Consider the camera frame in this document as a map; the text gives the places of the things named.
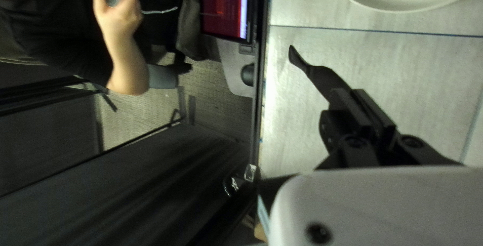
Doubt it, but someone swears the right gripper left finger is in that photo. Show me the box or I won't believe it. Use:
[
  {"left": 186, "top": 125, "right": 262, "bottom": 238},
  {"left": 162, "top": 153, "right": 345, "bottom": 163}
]
[{"left": 315, "top": 88, "right": 380, "bottom": 169}]

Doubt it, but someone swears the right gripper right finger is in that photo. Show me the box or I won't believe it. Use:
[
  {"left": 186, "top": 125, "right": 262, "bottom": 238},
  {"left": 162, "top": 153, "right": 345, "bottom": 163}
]
[{"left": 353, "top": 89, "right": 461, "bottom": 167}]

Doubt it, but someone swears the laptop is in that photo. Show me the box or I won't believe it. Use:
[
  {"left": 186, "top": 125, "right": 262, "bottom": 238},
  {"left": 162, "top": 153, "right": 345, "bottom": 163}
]
[{"left": 199, "top": 0, "right": 265, "bottom": 47}]

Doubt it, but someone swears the person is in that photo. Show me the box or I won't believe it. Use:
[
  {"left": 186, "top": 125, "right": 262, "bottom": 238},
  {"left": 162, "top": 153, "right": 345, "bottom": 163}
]
[{"left": 0, "top": 0, "right": 182, "bottom": 96}]

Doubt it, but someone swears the black frame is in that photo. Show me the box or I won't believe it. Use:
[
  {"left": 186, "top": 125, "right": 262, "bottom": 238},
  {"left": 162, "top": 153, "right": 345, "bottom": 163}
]
[{"left": 187, "top": 0, "right": 272, "bottom": 246}]

